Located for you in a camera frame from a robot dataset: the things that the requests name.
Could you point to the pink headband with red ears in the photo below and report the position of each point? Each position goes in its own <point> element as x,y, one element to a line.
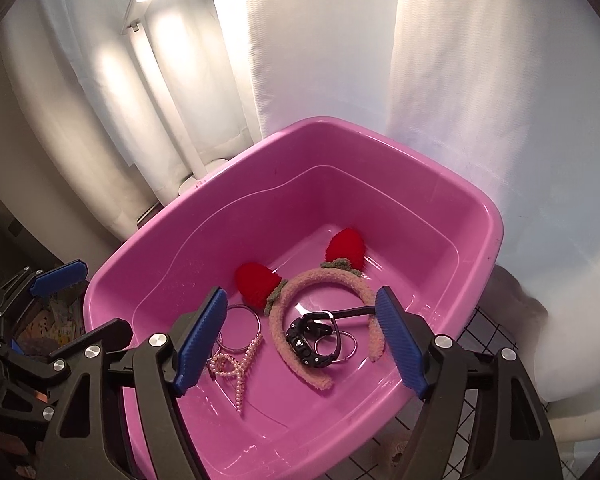
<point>325,274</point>

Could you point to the small silver bangle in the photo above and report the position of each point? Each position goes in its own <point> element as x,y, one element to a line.
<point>352,340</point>

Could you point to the black digital wristwatch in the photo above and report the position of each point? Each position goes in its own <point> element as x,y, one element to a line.
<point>305,347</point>

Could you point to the pearl gold hair claw clip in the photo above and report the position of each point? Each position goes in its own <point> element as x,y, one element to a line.
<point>250,355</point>

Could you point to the large silver bangle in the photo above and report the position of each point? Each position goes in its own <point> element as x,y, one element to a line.
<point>240,306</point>

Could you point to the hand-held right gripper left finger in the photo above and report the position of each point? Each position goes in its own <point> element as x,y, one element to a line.
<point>200,340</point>

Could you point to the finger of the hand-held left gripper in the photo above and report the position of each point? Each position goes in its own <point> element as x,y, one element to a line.
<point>117,332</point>
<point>60,277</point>

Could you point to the white curtain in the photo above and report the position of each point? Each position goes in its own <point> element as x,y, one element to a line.
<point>330,35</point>

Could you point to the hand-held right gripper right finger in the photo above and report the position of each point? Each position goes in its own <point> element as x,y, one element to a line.
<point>400,345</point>

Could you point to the white grid pattern bedsheet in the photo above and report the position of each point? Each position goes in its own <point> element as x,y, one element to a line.
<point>495,330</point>

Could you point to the pink plastic tub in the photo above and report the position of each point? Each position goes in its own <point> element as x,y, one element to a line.
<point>330,200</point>

